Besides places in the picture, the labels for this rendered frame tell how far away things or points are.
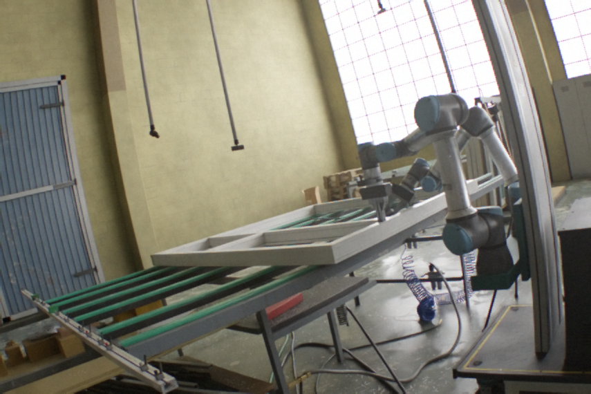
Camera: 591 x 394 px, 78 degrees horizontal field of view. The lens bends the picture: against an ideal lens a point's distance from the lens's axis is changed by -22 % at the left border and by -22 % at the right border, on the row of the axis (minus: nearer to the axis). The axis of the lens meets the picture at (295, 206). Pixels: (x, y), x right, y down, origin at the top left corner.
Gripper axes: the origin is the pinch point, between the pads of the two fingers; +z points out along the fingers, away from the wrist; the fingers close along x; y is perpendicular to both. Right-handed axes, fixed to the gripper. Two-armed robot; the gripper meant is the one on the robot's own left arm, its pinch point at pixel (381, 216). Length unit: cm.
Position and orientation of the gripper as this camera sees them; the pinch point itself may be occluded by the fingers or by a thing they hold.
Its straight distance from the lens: 190.4
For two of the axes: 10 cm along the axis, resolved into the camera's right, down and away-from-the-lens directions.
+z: 2.2, 9.7, 0.7
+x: -6.9, 1.1, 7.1
